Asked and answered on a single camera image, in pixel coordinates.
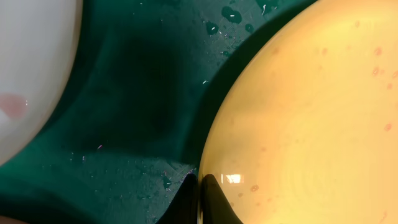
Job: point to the pink plate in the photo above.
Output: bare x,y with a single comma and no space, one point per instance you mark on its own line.
39,39

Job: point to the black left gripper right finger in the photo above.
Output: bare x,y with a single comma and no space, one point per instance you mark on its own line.
214,204

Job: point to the teal plastic tray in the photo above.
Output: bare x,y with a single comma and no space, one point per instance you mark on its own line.
148,79

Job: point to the yellow plate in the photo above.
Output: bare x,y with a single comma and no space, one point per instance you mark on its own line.
308,132

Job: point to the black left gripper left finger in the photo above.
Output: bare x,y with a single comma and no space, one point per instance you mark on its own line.
184,207

